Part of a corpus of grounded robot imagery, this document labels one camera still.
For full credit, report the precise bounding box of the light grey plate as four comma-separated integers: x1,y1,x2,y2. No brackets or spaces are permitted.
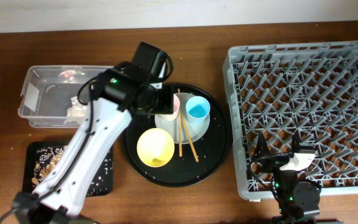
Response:
155,93,210,144

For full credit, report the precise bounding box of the clear plastic waste bin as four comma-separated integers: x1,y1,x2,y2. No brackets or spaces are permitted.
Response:
18,65,109,128

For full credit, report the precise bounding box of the white tissue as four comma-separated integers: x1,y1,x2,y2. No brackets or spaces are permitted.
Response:
67,96,87,117

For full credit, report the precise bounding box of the wooden chopstick left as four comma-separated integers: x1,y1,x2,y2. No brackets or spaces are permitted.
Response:
177,88,183,157

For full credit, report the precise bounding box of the black rectangular tray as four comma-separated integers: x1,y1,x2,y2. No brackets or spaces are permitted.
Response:
21,139,114,197

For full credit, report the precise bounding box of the grey plastic dishwasher rack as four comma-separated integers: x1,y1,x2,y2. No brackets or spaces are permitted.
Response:
223,40,358,201

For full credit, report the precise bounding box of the food scraps and rice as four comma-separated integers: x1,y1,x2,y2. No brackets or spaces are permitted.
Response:
29,146,112,197

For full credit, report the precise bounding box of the blue cup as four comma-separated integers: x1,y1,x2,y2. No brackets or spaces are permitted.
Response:
185,96,211,124

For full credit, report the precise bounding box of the wooden chopstick right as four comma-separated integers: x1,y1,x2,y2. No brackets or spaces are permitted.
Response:
179,110,199,162

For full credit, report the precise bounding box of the pink cup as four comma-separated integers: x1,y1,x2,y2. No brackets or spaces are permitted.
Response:
160,94,180,121

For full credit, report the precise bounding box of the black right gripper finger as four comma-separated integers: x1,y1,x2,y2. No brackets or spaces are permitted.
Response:
291,130,314,153
254,133,270,157

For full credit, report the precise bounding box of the wooden chopstick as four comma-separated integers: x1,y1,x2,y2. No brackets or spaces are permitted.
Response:
179,110,199,162
177,88,183,157

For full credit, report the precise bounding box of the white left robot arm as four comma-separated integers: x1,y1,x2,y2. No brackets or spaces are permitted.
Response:
0,42,173,223

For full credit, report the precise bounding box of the yellow bowl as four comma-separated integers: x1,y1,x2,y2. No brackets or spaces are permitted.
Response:
136,128,175,167

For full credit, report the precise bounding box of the black round serving tray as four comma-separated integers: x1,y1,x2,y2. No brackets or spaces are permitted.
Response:
122,83,231,187

